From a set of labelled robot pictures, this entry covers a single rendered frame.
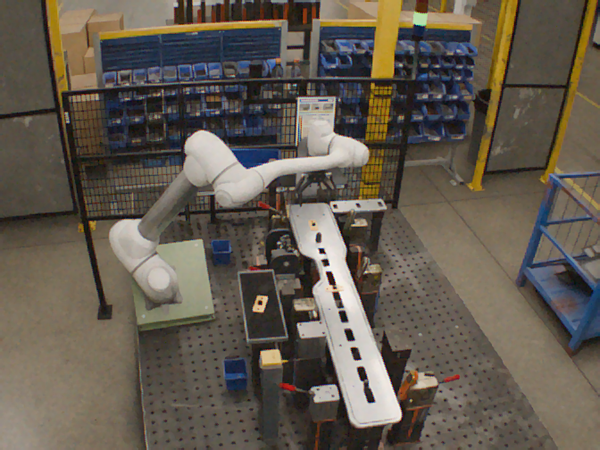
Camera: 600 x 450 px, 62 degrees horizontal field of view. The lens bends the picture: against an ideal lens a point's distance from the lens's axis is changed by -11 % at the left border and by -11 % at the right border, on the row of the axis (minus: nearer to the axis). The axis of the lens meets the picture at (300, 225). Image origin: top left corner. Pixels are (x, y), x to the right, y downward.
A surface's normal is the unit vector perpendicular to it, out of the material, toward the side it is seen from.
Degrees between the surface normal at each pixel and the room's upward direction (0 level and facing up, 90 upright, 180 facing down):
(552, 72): 91
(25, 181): 93
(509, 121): 91
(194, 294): 42
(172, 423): 0
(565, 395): 0
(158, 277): 48
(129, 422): 0
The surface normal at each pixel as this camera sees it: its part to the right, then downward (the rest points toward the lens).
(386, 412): 0.04, -0.82
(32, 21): 0.25, 0.56
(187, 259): 0.23, -0.24
